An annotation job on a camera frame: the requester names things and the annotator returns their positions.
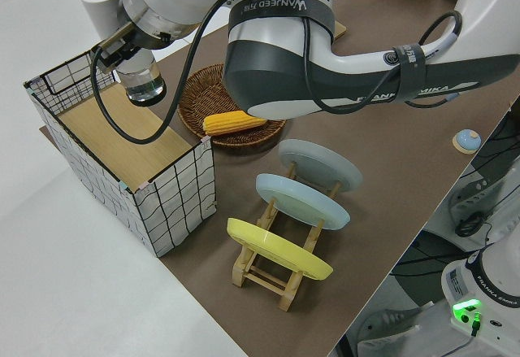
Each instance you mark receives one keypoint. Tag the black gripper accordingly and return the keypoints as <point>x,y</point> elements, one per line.
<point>136,46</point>

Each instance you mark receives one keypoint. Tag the brown wicker basket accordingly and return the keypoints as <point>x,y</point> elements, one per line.
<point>199,88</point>

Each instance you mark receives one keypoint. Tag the yellow corn cob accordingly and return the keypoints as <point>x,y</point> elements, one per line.
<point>231,124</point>

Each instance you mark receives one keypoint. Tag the wooden mug rack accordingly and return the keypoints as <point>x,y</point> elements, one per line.
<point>340,31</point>

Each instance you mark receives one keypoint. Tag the grey plate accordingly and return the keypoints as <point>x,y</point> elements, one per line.
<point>321,162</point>

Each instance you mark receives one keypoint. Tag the light blue plate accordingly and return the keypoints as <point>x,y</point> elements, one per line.
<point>300,200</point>

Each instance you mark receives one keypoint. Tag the yellow plate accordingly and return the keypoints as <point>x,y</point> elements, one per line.
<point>276,247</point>

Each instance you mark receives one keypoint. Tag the wooden plate rack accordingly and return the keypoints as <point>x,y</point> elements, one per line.
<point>264,281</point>

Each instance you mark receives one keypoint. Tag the brown table mat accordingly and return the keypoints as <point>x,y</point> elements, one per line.
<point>386,149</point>

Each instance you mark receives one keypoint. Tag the blue round bell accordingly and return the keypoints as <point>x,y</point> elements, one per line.
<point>467,141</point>

